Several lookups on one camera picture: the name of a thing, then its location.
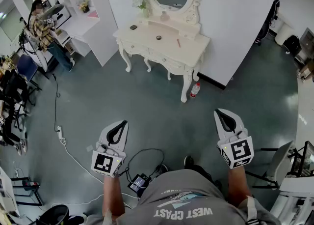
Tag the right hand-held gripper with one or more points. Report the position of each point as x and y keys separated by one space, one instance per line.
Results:
x=239 y=151

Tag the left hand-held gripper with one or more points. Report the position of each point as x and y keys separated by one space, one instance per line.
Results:
x=108 y=163

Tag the pink perfume bottle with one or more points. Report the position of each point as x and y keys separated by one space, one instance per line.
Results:
x=164 y=17

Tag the person's right forearm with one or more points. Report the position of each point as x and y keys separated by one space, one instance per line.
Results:
x=239 y=184

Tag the person's left forearm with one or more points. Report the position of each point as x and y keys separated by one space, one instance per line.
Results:
x=111 y=194

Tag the cream dressing table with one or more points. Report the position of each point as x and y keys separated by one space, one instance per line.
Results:
x=147 y=36

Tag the clear water bottle red label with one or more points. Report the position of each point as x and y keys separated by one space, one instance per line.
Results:
x=195 y=91

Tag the black device with screen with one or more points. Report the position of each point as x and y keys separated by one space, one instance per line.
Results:
x=137 y=183

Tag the person's black trousers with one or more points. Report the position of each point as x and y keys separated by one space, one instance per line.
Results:
x=206 y=173

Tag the person's right shoe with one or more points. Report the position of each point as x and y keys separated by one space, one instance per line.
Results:
x=188 y=161

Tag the person's shoe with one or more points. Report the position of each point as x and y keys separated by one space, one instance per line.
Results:
x=188 y=161
x=163 y=168

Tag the white power strip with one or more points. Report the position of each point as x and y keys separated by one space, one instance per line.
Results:
x=59 y=132

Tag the person's left shoe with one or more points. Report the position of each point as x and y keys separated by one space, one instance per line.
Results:
x=163 y=168

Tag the gray chair black legs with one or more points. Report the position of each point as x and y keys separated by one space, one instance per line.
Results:
x=279 y=162

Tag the person's gray shirt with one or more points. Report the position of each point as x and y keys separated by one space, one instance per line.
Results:
x=184 y=194

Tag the white side table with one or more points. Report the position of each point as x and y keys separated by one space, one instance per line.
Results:
x=296 y=187

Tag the black trash can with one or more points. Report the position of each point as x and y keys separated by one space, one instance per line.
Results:
x=57 y=215

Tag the black backpack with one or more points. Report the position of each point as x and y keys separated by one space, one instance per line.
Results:
x=292 y=44

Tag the white bin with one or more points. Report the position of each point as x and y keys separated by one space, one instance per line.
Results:
x=283 y=33

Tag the black office chair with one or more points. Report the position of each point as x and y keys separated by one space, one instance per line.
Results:
x=14 y=89

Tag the blue chair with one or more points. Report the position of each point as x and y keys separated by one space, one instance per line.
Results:
x=25 y=66

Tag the white shelf unit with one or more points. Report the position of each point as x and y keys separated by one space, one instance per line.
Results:
x=105 y=22

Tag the pink flat pad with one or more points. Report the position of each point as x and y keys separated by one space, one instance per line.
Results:
x=92 y=15

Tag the white box appliance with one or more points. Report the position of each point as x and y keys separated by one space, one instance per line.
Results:
x=62 y=15

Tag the yellow flowers in pot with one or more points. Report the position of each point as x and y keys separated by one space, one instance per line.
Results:
x=85 y=6

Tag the white flowers in vase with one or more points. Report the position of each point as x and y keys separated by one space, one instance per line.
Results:
x=142 y=1

